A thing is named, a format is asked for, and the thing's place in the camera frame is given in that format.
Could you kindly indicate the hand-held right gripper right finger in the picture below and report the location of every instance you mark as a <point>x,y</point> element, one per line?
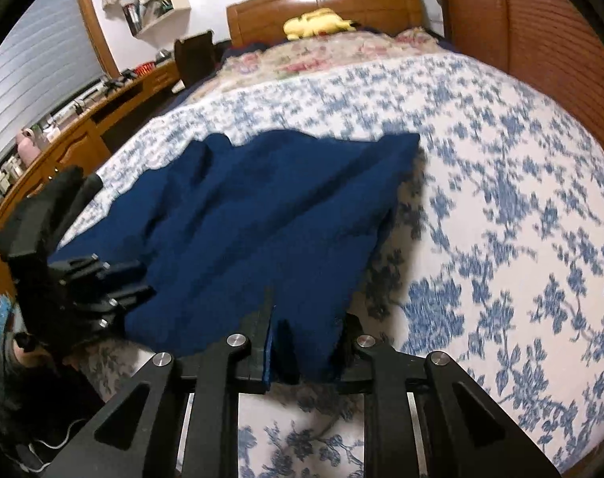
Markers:
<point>349,348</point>

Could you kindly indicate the wooden desk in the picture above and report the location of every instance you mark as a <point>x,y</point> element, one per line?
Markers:
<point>73,139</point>

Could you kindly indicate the red floral quilt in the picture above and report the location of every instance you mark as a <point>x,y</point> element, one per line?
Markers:
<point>307,59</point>

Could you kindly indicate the navy blue suit jacket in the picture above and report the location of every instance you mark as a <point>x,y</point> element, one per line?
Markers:
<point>257,219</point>

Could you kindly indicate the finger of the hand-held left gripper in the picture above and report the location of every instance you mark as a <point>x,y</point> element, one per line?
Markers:
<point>108,269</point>
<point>127,301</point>

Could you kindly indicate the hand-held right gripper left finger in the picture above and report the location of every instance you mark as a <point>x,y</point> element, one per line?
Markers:
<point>267,353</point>

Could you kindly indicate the dark blue blanket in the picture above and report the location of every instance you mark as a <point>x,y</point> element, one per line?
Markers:
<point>242,50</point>

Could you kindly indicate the pink bottle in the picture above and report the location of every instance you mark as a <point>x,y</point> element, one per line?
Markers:
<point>29,144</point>

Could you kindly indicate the wooden louvered wardrobe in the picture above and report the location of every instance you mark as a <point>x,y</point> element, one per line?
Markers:
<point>556,35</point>

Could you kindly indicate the yellow plush toy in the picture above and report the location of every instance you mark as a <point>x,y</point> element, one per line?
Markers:
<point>317,22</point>

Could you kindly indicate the blue floral bedsheet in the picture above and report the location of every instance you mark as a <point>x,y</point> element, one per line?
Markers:
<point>481,209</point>

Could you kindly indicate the grey window blinds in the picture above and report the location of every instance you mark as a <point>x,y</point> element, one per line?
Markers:
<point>38,69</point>

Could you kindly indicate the dark chair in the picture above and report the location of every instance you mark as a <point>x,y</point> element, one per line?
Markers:
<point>195,57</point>

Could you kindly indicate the person's left hand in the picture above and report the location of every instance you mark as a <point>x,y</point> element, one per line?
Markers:
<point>35,353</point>

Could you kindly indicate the red basket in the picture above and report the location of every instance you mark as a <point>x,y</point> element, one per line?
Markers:
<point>143,68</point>

